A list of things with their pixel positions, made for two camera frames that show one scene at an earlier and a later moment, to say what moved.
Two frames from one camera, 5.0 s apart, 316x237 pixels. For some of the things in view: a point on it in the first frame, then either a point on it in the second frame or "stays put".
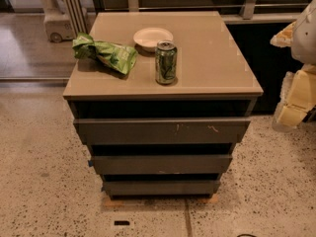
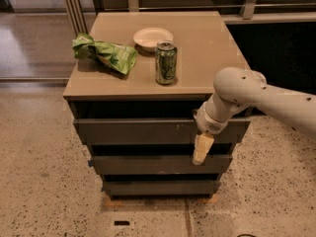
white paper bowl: (146, 39) stays put
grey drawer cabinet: (172, 141) stays put
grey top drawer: (159, 130) stays put
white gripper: (306, 37) to (209, 121)
